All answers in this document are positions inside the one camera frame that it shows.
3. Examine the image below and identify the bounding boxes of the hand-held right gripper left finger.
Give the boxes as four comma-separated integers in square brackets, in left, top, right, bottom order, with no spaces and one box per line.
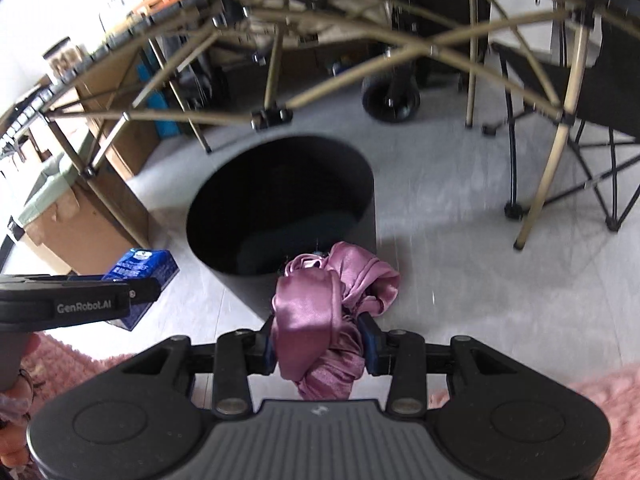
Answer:
[122,312,279,418]

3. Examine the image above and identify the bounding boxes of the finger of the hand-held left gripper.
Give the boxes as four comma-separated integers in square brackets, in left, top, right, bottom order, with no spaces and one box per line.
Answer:
[125,278,162,307]

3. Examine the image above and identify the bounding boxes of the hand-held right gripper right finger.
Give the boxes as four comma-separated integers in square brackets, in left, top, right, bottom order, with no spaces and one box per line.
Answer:
[356,312,522,418]

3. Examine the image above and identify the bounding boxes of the blue tissue packet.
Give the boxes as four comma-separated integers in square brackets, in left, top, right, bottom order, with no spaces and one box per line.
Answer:
[101,248,181,332]

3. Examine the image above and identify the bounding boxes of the pink satin cloth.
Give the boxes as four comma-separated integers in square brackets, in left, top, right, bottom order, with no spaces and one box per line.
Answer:
[271,241,401,401]

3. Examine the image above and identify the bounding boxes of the black round bin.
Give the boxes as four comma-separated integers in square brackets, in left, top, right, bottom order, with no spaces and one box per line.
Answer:
[186,134,377,323]

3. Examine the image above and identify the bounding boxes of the person's left hand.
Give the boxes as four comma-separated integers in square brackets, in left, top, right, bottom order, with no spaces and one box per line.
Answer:
[0,334,42,468]

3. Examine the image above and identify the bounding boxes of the green plastic bag liner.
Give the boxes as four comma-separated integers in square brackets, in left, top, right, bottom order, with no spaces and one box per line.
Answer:
[17,154,90,227]

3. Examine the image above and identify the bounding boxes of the tall brown cardboard box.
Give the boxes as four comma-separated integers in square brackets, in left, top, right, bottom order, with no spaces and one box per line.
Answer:
[75,60,162,182]

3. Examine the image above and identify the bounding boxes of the blue flat board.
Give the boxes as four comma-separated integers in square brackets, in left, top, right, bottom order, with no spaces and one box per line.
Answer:
[139,64,182,137]

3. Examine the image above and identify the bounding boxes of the tan folding table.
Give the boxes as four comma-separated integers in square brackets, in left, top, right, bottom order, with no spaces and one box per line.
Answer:
[0,0,640,252]

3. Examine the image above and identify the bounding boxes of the glass jar with black lid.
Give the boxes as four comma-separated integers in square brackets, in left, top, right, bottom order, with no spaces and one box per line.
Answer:
[44,42,82,74]

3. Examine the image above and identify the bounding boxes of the pink fuzzy garment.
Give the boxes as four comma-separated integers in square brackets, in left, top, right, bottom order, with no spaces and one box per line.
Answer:
[20,332,640,480]

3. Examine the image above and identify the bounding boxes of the black folding chair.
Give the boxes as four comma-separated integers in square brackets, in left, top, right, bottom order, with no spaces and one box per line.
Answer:
[482,0,640,233]

